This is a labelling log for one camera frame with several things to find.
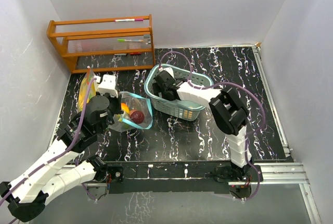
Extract orange green mango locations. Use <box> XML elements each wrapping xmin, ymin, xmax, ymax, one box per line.
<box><xmin>118</xmin><ymin>103</ymin><xmax>130</xmax><ymax>128</ymax></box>

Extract clear bag blue zipper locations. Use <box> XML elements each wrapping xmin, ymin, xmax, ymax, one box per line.
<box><xmin>108</xmin><ymin>91</ymin><xmax>153</xmax><ymax>132</ymax></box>

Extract dark purple passion fruit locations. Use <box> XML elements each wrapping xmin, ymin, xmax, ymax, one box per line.
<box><xmin>130</xmin><ymin>110</ymin><xmax>145</xmax><ymax>125</ymax></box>

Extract yellow banana bunch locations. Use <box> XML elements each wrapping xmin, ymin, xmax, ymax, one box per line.
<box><xmin>77</xmin><ymin>77</ymin><xmax>96</xmax><ymax>112</ymax></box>

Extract clear bag orange zipper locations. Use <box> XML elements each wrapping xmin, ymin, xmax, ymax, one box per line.
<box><xmin>77</xmin><ymin>66</ymin><xmax>101</xmax><ymax>112</ymax></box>

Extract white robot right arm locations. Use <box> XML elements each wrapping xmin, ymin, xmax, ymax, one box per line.
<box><xmin>152</xmin><ymin>70</ymin><xmax>251</xmax><ymax>181</ymax></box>

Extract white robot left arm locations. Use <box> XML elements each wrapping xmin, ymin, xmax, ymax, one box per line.
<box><xmin>1</xmin><ymin>93</ymin><xmax>121</xmax><ymax>222</ymax></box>

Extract light green plastic basket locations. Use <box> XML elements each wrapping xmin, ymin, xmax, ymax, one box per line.
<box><xmin>144</xmin><ymin>64</ymin><xmax>218</xmax><ymax>121</ymax></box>

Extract small grey box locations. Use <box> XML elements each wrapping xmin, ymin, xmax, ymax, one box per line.
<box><xmin>143</xmin><ymin>34</ymin><xmax>151</xmax><ymax>45</ymax></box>

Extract orange wooden shelf rack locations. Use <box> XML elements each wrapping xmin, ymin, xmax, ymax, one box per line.
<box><xmin>46</xmin><ymin>15</ymin><xmax>156</xmax><ymax>74</ymax></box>

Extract green pen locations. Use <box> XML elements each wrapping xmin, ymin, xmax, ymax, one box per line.
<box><xmin>117</xmin><ymin>39</ymin><xmax>144</xmax><ymax>43</ymax></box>

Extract pink white pen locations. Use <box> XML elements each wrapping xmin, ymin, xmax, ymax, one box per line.
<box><xmin>114</xmin><ymin>18</ymin><xmax>144</xmax><ymax>22</ymax></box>

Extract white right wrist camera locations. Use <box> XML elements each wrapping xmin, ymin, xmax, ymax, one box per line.
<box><xmin>159</xmin><ymin>67</ymin><xmax>174</xmax><ymax>78</ymax></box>

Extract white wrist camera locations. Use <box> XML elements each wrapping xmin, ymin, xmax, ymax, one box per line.
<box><xmin>97</xmin><ymin>74</ymin><xmax>119</xmax><ymax>98</ymax></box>
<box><xmin>159</xmin><ymin>67</ymin><xmax>174</xmax><ymax>78</ymax></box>

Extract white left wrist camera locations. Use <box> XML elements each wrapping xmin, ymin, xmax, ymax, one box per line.
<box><xmin>97</xmin><ymin>74</ymin><xmax>119</xmax><ymax>98</ymax></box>

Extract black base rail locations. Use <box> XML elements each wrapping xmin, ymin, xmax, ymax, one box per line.
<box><xmin>107</xmin><ymin>161</ymin><xmax>229</xmax><ymax>195</ymax></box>

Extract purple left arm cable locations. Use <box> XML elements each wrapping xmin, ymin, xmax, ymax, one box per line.
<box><xmin>0</xmin><ymin>77</ymin><xmax>102</xmax><ymax>206</ymax></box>

